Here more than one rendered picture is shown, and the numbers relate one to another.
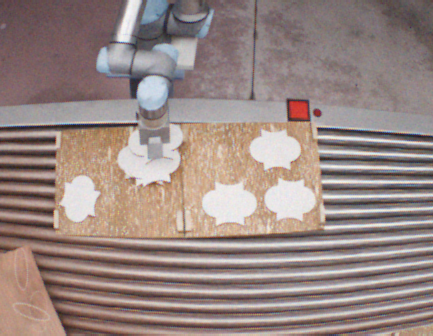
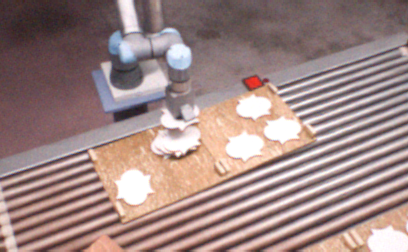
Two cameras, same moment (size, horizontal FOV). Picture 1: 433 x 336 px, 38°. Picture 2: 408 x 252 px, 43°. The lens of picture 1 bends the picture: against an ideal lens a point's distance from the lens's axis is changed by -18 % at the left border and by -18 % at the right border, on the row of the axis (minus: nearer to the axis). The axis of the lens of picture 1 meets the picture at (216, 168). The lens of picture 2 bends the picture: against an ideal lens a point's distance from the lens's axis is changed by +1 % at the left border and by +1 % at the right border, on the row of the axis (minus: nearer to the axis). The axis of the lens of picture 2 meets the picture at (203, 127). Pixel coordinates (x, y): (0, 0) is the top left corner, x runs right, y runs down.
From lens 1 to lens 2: 0.86 m
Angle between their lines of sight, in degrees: 23
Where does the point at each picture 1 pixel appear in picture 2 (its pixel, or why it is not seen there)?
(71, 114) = (92, 139)
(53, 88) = not seen: hidden behind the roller
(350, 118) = (290, 74)
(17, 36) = not seen: outside the picture
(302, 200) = (290, 127)
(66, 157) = (106, 165)
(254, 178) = (250, 128)
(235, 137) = (223, 111)
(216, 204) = (236, 149)
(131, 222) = (184, 184)
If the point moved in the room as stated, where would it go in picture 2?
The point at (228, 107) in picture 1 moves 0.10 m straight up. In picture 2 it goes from (207, 98) to (208, 81)
